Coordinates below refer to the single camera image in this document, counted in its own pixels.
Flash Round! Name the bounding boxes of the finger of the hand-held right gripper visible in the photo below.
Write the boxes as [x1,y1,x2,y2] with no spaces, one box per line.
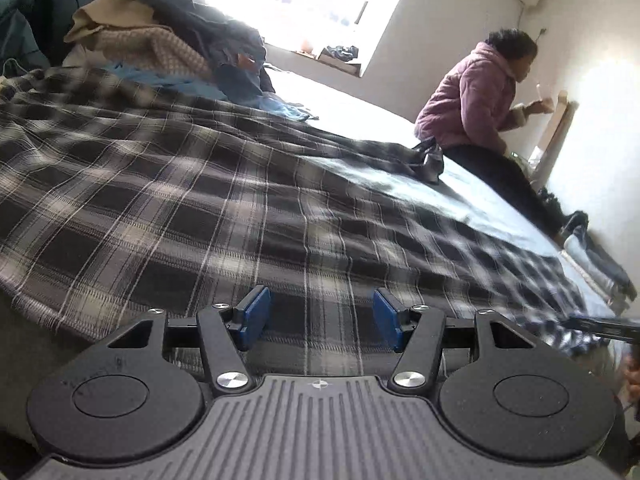
[567,314,640,343]

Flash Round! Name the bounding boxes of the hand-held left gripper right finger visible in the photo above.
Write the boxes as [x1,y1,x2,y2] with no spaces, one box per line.
[372,287,533,396]

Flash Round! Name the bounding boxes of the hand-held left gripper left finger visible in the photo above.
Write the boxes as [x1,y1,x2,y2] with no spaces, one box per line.
[107,285,272,396]

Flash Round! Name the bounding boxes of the black white plaid shirt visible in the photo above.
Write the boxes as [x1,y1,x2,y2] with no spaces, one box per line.
[0,65,616,361]

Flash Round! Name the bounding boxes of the person's right hand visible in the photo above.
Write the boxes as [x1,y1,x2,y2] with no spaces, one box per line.
[622,355,640,403]

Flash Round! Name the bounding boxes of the folded grey blue cloth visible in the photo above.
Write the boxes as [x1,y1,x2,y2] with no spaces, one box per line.
[564,225,638,301]

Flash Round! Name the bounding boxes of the black footwear pair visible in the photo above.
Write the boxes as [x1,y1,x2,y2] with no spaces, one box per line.
[537,187,590,233]

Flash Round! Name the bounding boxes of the leaning cardboard board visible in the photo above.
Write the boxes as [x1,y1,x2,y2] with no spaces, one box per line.
[540,90,581,186]

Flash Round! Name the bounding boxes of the blue denim jeans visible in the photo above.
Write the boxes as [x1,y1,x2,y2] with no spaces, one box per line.
[135,0,321,121]

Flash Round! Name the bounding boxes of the tan houndstooth knit sweater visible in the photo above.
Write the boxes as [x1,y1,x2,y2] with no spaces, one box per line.
[92,25,216,81]

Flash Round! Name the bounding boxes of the beige garment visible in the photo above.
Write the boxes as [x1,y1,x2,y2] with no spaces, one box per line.
[65,0,166,43]

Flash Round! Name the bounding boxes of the dark blue duvet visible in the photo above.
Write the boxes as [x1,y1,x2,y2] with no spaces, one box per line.
[0,0,116,71]

